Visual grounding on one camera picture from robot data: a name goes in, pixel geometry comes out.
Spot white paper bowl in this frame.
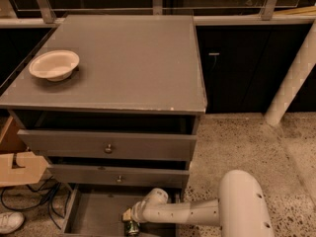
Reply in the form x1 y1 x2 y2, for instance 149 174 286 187
29 50 80 82

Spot grey drawer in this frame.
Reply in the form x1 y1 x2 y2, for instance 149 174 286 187
48 164 189 189
58 184 178 237
18 129 197 161

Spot brass top drawer knob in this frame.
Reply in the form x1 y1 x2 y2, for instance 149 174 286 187
104 144 113 154

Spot white diagonal pole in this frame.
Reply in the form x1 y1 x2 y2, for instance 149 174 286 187
265 22 316 126

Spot blue floor cables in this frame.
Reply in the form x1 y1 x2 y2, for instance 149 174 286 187
0 177 72 230

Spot white sneaker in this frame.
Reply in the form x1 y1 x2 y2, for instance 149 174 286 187
0 212 25 234

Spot grey top drawer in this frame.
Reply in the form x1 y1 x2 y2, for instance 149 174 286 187
18 129 197 161

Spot metal glass railing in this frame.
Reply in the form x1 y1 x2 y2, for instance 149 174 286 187
0 0 316 29

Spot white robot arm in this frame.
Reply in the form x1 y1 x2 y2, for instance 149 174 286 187
122 170 275 237

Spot grey bottom drawer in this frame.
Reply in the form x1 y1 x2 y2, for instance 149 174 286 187
58 184 178 237

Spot grey middle drawer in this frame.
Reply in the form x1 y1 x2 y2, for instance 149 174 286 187
48 164 189 189

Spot green soda can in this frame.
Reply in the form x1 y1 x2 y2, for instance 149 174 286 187
124 220 140 237

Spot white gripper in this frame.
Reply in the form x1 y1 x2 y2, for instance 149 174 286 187
122 201 147 223

